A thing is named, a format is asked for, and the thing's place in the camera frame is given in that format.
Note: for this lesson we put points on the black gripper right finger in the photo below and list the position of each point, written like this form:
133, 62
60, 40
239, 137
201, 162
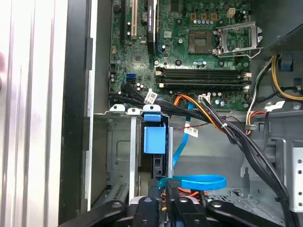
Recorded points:
189, 212

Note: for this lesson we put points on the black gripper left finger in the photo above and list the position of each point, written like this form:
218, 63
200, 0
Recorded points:
146, 212

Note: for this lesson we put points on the hard disk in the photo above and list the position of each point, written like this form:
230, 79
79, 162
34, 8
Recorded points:
154, 139

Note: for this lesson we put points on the metal disk bay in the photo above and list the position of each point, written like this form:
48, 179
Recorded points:
151, 107
117, 107

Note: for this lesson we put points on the person hand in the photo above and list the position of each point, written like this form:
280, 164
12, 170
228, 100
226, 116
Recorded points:
2, 62

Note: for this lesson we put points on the grey metal drive cage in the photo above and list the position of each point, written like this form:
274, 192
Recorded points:
284, 151

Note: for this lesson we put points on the black RAM slot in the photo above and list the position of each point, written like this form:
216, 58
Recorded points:
201, 69
201, 81
201, 86
201, 75

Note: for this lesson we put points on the blue SATA port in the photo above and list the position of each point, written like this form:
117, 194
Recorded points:
131, 76

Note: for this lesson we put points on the black open PC case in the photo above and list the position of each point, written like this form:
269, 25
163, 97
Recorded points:
73, 94

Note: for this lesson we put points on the green motherboard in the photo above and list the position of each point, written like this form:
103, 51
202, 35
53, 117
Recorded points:
165, 59

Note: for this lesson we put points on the thin locking lever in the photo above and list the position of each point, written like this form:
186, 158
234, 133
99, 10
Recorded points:
233, 55

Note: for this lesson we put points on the CPU socket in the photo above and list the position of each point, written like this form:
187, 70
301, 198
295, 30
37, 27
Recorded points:
200, 42

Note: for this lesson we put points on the metal socket cover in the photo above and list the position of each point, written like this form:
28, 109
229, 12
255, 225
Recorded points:
254, 35

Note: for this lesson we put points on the black expansion slot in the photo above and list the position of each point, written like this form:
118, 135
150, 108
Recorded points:
122, 23

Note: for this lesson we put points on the cream expansion slot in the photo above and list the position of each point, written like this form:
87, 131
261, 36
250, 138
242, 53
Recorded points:
134, 19

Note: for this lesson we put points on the round coin cell battery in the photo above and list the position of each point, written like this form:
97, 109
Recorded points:
145, 15

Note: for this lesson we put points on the grey power supply unit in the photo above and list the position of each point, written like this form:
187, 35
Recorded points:
291, 42

